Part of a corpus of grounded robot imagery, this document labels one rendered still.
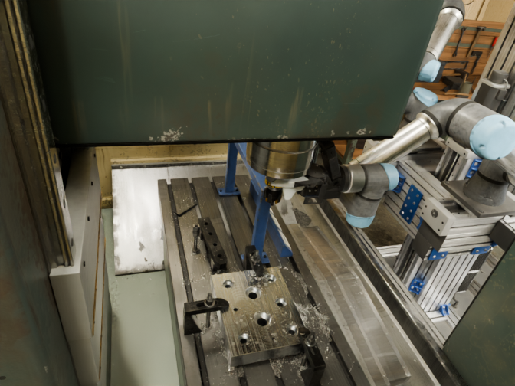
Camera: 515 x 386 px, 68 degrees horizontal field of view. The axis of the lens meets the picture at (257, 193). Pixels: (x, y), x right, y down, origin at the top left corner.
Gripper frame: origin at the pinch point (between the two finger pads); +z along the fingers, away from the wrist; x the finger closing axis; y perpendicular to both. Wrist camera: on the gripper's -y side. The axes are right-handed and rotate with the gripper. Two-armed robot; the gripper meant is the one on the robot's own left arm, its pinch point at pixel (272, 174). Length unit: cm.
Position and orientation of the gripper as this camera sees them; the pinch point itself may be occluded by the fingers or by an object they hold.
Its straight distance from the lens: 92.7
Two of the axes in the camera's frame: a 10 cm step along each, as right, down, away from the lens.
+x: -2.8, -5.7, 7.7
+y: -1.4, 8.2, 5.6
